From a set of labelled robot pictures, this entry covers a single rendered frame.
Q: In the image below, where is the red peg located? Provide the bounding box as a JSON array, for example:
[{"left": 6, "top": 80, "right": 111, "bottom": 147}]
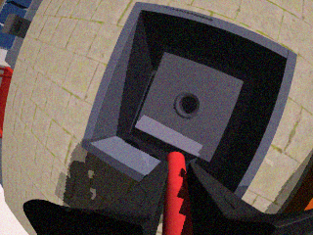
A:
[{"left": 161, "top": 152, "right": 193, "bottom": 235}]

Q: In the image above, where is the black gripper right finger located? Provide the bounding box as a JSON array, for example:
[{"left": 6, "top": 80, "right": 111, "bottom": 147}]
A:
[{"left": 187, "top": 164, "right": 313, "bottom": 235}]

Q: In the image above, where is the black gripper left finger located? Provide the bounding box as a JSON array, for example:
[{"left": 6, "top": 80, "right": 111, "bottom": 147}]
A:
[{"left": 22, "top": 161, "right": 168, "bottom": 235}]

